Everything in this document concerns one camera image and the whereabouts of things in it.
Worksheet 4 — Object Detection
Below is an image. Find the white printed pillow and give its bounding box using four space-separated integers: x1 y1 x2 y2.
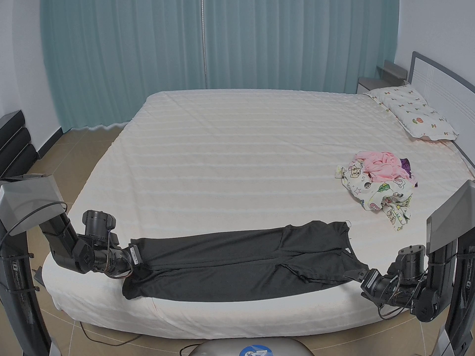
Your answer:
363 86 459 141

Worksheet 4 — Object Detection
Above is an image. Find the bed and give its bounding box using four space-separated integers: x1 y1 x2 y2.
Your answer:
41 51 475 338

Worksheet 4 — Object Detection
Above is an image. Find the black T-shirt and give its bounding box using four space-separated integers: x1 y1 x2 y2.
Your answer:
122 220 370 300

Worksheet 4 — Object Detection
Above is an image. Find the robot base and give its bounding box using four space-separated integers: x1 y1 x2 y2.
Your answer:
187 338 310 356

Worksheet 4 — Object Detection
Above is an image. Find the pile of clothes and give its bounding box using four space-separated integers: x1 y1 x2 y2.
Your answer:
335 151 418 233

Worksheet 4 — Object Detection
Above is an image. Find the black cable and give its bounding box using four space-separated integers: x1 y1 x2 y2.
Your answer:
378 296 413 320
7 202 69 237
76 321 140 348

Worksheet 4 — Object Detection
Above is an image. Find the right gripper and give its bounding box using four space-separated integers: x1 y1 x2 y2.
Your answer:
360 268 392 303

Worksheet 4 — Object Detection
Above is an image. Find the blue-green curtain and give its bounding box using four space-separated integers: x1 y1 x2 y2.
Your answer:
202 0 403 95
39 0 206 133

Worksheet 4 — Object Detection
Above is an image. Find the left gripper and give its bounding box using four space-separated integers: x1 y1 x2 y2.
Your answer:
106 245 144 279

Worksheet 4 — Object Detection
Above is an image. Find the black chest of drawers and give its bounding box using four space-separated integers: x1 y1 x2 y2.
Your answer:
0 111 39 179

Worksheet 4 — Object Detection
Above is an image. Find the grey bedside table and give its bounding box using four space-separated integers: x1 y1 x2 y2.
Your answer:
357 60 409 95

